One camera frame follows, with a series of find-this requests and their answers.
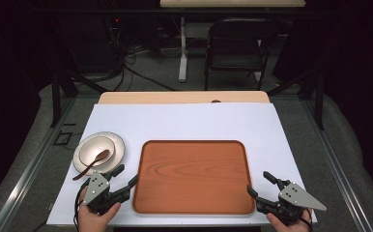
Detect wooden tray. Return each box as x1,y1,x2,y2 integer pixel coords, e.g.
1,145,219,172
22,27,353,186
131,139,256,216

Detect bundle of floor cables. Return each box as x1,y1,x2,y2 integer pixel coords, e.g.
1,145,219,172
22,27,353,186
103,15,183,93

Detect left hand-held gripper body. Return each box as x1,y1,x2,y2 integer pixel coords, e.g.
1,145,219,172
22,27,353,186
82,170,118,216

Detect light wooden table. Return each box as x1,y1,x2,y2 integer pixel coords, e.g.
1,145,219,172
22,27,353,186
97,90,272,105

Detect brown wooden spoon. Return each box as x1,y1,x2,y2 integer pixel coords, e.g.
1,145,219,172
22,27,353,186
72,149,111,182

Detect person's left hand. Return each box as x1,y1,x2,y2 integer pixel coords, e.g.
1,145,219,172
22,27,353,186
77,188,123,232

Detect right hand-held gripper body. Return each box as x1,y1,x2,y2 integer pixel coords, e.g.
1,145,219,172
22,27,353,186
262,180,328,226

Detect white bowl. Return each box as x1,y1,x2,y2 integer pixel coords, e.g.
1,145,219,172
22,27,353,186
78,135,116,168

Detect white table mat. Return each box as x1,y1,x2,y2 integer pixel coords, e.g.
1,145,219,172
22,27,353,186
46,101,318,227

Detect black cable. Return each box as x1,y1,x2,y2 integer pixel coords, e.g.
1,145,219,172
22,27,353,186
299,207,314,232
72,179,91,231

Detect white plate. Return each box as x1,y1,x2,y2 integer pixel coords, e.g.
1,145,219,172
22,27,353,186
72,130,127,177

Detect black metal stand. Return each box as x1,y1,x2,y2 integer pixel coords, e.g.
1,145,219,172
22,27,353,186
49,69,110,129
266,69,326,131

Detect white table leg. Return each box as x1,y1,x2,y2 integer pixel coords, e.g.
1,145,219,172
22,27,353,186
178,16,188,83

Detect black folding chair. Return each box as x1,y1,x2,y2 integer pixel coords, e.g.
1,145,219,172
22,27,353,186
203,17,280,91

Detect person's right hand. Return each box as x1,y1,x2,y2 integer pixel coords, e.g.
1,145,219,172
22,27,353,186
266,209,313,232

